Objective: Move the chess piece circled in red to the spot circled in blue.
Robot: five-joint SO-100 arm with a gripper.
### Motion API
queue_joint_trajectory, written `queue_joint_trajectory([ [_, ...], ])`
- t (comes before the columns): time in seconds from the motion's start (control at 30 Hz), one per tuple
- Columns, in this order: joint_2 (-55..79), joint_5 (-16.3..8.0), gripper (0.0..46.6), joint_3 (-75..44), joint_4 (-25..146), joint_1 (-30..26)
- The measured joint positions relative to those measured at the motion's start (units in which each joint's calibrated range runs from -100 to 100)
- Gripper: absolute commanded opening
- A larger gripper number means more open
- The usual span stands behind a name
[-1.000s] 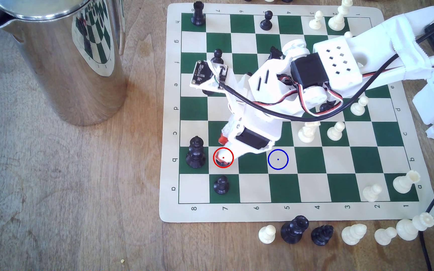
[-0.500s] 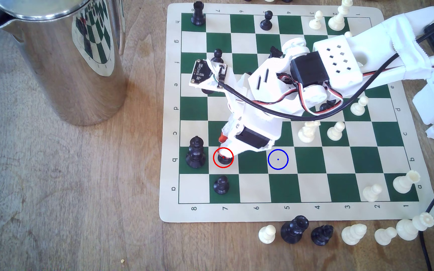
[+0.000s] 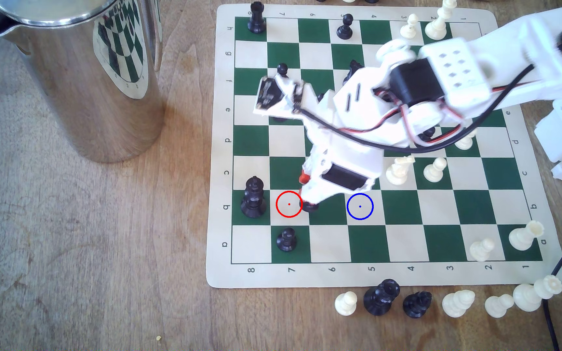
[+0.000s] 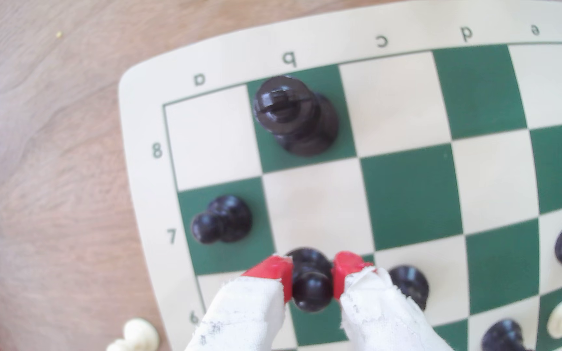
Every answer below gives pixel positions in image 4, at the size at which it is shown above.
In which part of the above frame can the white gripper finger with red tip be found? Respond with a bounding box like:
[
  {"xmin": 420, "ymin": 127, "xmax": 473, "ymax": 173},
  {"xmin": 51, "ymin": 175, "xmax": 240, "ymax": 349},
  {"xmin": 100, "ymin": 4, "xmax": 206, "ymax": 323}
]
[
  {"xmin": 183, "ymin": 255, "xmax": 295, "ymax": 351},
  {"xmin": 332, "ymin": 251, "xmax": 455, "ymax": 351}
]

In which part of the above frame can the black chess knight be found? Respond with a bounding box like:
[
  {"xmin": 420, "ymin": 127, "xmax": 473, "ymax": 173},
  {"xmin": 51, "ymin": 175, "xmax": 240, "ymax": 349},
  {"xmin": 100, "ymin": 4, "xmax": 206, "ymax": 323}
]
[{"xmin": 387, "ymin": 265, "xmax": 430, "ymax": 312}]

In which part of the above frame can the green and cream chess mat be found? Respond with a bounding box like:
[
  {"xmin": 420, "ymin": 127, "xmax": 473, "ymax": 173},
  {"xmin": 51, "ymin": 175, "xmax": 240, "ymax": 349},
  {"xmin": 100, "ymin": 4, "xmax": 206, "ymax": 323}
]
[{"xmin": 117, "ymin": 0, "xmax": 562, "ymax": 351}]

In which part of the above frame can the black chess bishop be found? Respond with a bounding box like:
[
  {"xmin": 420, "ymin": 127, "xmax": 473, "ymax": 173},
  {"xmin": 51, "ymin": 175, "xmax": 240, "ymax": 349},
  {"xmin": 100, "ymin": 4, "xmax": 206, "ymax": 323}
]
[{"xmin": 481, "ymin": 319, "xmax": 530, "ymax": 351}]

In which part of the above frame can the black chess king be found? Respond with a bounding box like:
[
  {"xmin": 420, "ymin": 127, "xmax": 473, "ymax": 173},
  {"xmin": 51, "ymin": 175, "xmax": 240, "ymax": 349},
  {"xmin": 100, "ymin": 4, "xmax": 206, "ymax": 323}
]
[{"xmin": 253, "ymin": 74, "xmax": 339, "ymax": 158}]

